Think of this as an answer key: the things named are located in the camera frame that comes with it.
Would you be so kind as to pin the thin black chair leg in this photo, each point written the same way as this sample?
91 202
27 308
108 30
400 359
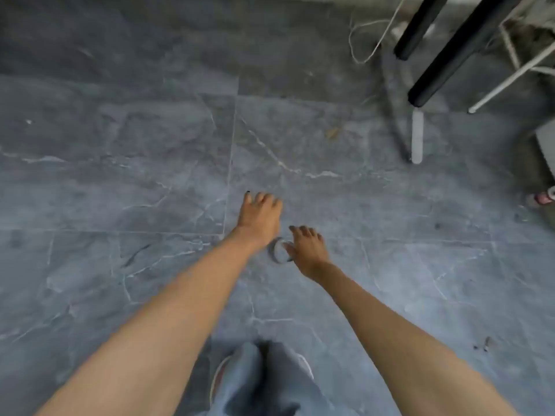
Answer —
418 25

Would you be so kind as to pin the person's left hand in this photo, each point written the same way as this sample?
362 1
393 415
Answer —
258 218

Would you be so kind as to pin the white slanted metal rod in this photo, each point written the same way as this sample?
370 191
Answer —
511 77

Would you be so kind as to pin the thick black chair leg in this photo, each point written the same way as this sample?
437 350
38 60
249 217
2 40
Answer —
459 43

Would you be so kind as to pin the grey trousers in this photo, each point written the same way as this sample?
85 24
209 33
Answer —
264 385

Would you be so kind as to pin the white metal frame leg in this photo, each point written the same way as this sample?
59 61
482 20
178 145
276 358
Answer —
416 136

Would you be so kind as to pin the person's right forearm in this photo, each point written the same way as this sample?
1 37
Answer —
399 342

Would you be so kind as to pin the person's right hand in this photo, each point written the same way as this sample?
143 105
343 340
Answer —
310 253

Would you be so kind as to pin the plain clear tape roll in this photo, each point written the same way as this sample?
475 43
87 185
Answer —
279 250

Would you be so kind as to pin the pink white object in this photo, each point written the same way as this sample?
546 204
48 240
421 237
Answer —
543 197

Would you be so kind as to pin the person's left forearm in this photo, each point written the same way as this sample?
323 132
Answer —
173 324

